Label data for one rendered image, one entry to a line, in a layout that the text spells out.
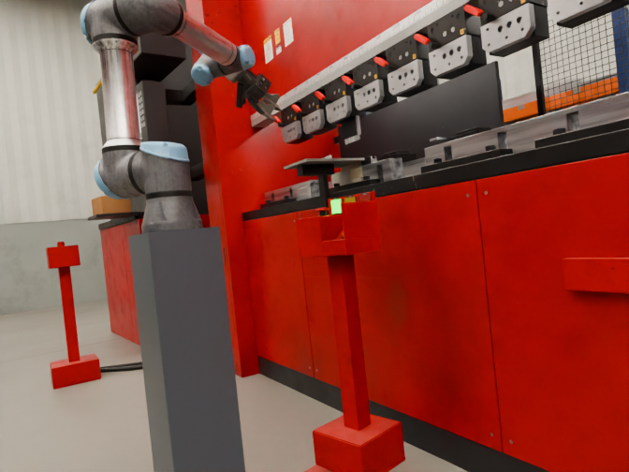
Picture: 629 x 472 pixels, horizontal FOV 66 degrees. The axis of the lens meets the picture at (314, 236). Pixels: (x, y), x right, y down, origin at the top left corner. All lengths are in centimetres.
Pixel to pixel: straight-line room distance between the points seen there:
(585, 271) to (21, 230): 783
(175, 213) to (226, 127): 151
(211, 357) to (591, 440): 89
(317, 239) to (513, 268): 55
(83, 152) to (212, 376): 749
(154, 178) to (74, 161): 730
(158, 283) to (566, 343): 95
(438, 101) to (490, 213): 112
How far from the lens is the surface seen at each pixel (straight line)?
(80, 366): 321
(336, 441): 157
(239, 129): 273
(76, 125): 867
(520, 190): 128
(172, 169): 126
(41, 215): 837
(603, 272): 117
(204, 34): 155
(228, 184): 265
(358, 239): 143
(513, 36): 146
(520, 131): 143
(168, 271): 121
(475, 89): 224
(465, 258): 140
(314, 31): 223
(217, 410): 130
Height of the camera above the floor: 74
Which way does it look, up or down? 1 degrees down
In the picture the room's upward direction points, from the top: 6 degrees counter-clockwise
